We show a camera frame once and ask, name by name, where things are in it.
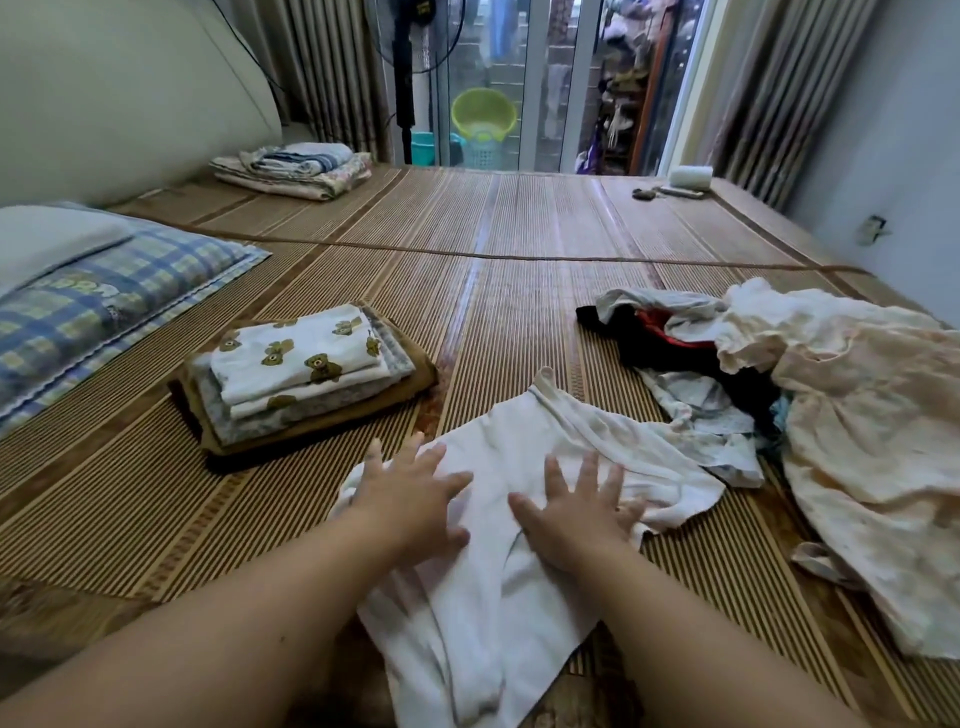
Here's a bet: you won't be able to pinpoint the person's right hand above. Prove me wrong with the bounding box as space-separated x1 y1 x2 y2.
507 454 650 579

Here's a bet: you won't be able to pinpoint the person's left hand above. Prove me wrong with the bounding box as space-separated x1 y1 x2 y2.
345 432 474 569

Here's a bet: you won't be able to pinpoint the plain white garment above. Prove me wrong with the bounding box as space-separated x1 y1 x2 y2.
333 367 729 728

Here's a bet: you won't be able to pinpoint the olive tan shorts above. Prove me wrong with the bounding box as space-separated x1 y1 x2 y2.
177 307 441 461

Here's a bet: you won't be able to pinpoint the white bear print garment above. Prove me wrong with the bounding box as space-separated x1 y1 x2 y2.
225 352 396 423

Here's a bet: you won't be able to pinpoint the black red garment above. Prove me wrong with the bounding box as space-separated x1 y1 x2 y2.
576 304 785 440

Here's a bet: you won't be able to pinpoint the pale grey garment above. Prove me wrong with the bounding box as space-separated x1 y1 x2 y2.
592 283 731 326

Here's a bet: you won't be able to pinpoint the bamboo bed mat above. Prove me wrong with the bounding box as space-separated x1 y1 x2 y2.
0 162 960 728

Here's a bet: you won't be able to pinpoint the pile of clothes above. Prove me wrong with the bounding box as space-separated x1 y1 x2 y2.
777 322 960 662

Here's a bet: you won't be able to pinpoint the person's left forearm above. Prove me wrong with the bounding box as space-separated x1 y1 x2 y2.
0 525 395 728

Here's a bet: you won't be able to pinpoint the person's right forearm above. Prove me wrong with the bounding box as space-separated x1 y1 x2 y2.
567 547 872 728

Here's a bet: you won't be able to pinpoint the folded striped blanket stack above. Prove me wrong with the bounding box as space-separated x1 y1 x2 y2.
208 141 375 204

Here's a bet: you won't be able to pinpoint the blue plaid pillow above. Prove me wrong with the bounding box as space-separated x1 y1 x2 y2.
0 225 273 438

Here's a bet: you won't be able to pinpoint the white paper roll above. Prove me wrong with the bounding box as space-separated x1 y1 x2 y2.
669 163 717 194

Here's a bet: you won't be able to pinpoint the yellow green basin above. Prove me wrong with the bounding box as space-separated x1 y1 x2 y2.
451 87 521 144

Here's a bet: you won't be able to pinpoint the beige patterned curtain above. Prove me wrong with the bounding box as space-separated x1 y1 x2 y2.
717 0 890 213
252 0 396 161

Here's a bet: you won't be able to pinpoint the black standing fan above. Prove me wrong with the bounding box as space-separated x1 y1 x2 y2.
367 0 468 167

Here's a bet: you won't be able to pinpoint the cluttered balcony shelf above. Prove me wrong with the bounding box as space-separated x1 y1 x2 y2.
592 0 663 174

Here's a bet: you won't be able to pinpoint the sliding glass balcony door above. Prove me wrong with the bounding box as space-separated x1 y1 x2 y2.
420 0 725 179

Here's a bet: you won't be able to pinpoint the cream padded headboard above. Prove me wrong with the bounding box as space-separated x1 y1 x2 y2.
0 0 288 210

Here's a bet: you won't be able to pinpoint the black cable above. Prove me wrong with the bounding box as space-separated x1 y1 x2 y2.
210 0 302 125

